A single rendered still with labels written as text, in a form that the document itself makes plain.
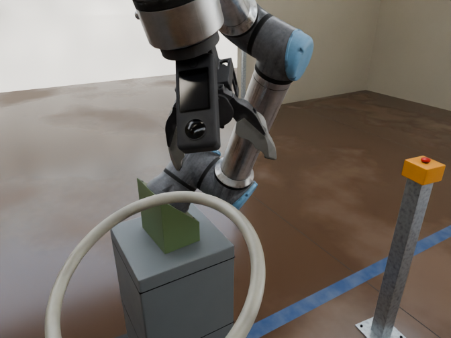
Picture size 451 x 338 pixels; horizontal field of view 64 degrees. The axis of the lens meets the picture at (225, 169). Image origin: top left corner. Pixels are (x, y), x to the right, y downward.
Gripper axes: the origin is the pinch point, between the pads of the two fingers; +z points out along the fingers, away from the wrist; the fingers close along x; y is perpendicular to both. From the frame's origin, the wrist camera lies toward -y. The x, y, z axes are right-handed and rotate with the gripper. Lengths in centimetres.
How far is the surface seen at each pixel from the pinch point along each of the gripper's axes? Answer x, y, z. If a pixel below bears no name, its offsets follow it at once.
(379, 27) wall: -176, 669, 306
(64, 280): 45, -1, 29
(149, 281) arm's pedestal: 47, 23, 72
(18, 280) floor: 187, 71, 150
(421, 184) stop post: -60, 76, 95
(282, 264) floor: 13, 101, 197
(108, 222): 39, 15, 29
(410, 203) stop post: -57, 76, 108
